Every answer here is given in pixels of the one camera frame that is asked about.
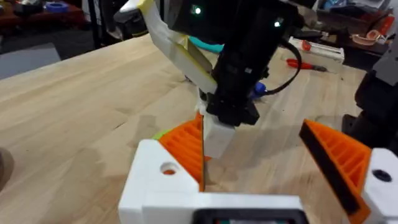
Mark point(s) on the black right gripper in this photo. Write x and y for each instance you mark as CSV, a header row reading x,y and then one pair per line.
x,y
245,53

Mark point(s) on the blue tape roll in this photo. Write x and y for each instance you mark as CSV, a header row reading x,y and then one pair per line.
x,y
57,7

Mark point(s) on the white orange left gripper right finger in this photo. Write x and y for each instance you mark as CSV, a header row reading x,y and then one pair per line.
x,y
348,161

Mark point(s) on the beige tape dispenser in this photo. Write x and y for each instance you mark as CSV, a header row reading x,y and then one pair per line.
x,y
367,38

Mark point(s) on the teal tub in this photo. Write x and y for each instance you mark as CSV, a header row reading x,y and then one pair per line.
x,y
206,46

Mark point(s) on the orange ribbed wedge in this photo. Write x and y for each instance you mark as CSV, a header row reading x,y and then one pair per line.
x,y
186,146

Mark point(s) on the light green disc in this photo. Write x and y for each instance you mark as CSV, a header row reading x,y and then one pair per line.
x,y
161,135

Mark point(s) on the pale flat wrist plate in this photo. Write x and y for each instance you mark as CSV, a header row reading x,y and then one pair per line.
x,y
174,46

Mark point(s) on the white box with red item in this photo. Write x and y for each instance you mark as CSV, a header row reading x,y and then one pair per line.
x,y
323,51

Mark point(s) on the blue electric screwdriver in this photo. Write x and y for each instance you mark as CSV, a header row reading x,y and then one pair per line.
x,y
258,90

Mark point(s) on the white block left gripper left finger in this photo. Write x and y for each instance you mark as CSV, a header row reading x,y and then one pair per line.
x,y
149,183

